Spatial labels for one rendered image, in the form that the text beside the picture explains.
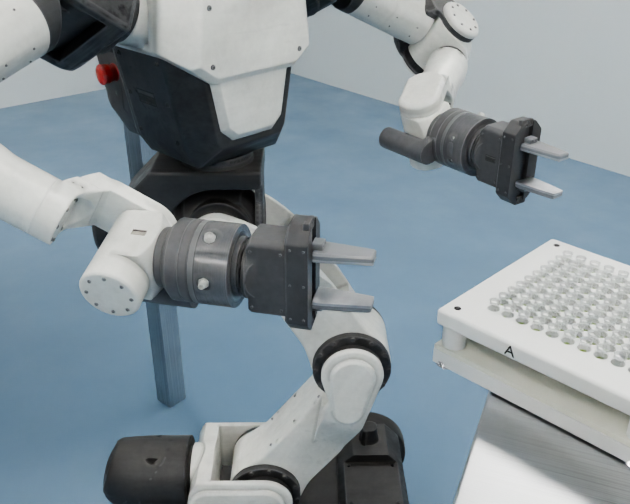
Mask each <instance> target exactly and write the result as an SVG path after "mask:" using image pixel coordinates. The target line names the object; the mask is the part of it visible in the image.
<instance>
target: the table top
mask: <svg viewBox="0 0 630 504"><path fill-rule="evenodd" d="M453 504H630V467H629V466H628V465H627V464H625V462H624V461H623V460H621V459H619V458H617V457H616V456H614V455H612V454H610V453H608V452H606V451H604V450H602V449H600V448H598V447H596V446H594V445H593V444H591V443H589V442H587V441H585V440H583V439H581V438H579V437H577V436H575V435H573V434H572V433H570V432H568V431H566V430H564V429H562V428H560V427H558V426H556V425H554V424H552V423H551V422H549V421H547V420H545V419H543V418H541V417H539V416H537V415H535V414H533V413H531V412H529V411H528V410H526V409H524V408H522V407H520V406H518V405H516V404H514V403H512V402H510V401H508V400H507V399H505V398H503V397H501V396H499V395H497V394H495V393H493V392H491V391H489V392H488V395H487V398H486V402H485V405H484V408H483V411H482V414H481V417H480V420H479V423H478V426H477V429H476V433H475V436H474V439H473V442H472V445H471V448H470V451H469V454H468V457H467V461H466V464H465V467H464V470H463V473H462V476H461V479H460V482H459V485H458V488H457V492H456V495H455V498H454V501H453Z"/></svg>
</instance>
